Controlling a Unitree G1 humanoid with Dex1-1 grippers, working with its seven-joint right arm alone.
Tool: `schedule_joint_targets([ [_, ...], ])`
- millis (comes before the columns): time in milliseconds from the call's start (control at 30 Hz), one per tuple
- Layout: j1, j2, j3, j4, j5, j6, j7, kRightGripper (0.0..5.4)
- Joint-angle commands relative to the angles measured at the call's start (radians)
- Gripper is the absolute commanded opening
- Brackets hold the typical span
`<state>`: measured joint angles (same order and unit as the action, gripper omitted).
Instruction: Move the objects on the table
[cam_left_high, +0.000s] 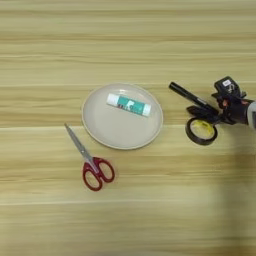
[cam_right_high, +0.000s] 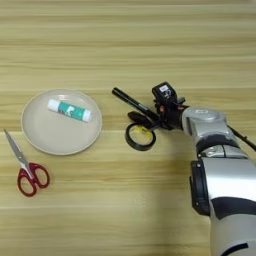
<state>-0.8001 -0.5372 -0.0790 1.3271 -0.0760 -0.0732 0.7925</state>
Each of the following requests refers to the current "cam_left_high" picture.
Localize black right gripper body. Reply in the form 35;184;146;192
211;91;250;126

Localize white teal glue stick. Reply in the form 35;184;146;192
106;92;152;117

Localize round beige plate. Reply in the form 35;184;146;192
81;82;164;151

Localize red handled scissors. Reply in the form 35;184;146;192
63;123;116;192

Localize black tape roll yellow core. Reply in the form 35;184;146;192
184;116;219;147

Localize black marker pen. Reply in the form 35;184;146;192
168;81;211;108

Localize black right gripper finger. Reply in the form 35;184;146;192
203;101;222;116
186;105;222;124

